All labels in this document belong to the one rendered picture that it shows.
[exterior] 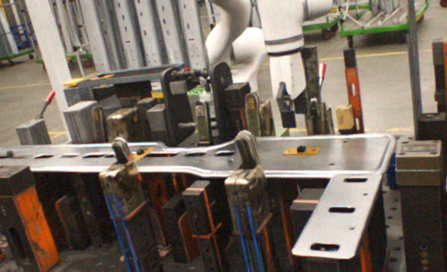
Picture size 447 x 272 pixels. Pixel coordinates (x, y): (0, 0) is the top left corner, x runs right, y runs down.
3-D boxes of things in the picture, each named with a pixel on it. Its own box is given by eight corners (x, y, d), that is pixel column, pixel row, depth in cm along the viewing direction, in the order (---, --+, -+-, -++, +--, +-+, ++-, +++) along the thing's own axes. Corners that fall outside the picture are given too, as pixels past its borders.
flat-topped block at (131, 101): (144, 198, 185) (112, 81, 170) (155, 188, 191) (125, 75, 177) (166, 199, 180) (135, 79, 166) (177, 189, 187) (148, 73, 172)
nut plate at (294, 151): (282, 155, 117) (281, 150, 116) (287, 149, 120) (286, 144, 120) (316, 155, 113) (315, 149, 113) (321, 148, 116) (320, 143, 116)
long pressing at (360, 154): (-54, 175, 161) (-55, 171, 160) (0, 149, 179) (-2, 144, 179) (383, 180, 97) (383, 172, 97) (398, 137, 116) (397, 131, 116)
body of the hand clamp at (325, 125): (320, 233, 138) (302, 113, 127) (326, 220, 144) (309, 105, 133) (341, 233, 135) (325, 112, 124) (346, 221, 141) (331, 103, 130)
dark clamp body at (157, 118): (164, 224, 162) (135, 113, 150) (184, 205, 173) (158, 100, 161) (192, 226, 157) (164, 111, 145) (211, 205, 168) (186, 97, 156)
